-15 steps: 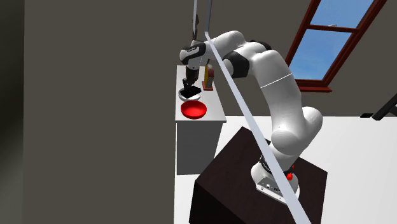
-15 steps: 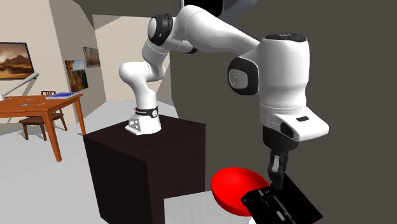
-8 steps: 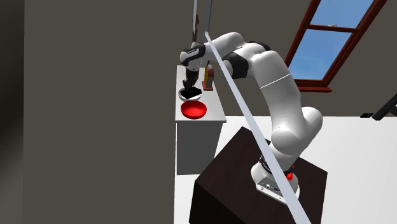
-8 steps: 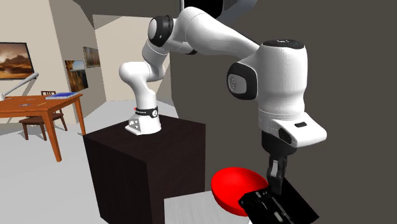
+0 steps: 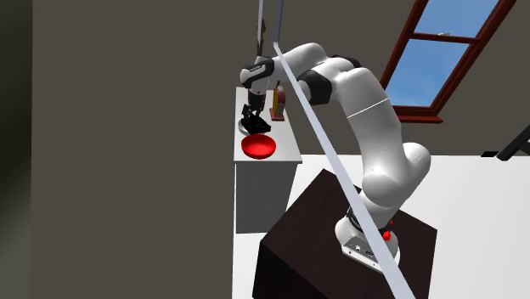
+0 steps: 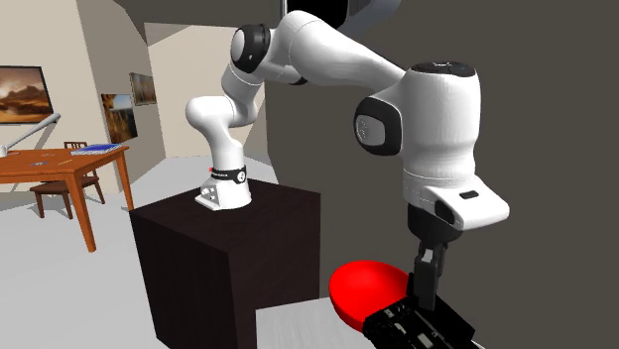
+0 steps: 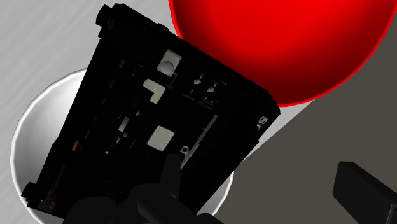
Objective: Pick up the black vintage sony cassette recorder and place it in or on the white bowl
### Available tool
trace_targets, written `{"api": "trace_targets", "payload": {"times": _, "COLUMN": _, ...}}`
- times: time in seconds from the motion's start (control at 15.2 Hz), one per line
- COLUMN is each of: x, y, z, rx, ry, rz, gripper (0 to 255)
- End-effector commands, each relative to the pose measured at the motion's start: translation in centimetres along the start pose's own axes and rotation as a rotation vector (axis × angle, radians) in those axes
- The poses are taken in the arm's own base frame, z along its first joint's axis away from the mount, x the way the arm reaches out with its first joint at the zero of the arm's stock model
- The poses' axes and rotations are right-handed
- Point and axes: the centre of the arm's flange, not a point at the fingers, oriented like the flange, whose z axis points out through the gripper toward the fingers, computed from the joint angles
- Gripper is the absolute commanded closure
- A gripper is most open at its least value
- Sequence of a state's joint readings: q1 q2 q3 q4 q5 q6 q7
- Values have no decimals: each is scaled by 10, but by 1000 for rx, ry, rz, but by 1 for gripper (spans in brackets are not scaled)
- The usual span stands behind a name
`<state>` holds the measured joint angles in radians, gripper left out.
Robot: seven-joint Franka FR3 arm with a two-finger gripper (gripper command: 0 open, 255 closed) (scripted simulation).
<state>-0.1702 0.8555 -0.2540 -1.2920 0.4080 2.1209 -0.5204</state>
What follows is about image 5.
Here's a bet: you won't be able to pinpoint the grey plate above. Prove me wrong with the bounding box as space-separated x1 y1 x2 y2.
238 118 266 137

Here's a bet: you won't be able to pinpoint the white cabinet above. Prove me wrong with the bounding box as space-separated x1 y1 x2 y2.
233 86 304 235

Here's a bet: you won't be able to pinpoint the white thin frame bars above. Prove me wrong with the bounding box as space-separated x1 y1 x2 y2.
257 0 416 299

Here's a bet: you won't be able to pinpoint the red bowl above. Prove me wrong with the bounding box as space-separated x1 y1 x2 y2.
240 133 277 161

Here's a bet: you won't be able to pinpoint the dark red bottle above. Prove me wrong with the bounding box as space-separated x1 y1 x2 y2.
276 85 287 117

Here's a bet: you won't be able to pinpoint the black angular object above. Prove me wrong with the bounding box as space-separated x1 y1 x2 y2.
241 115 273 135

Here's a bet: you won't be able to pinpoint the dark brown robot stand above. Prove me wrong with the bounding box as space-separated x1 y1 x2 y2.
251 167 438 299

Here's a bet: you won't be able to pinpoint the red framed window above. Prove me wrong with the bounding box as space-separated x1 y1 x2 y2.
378 0 519 125

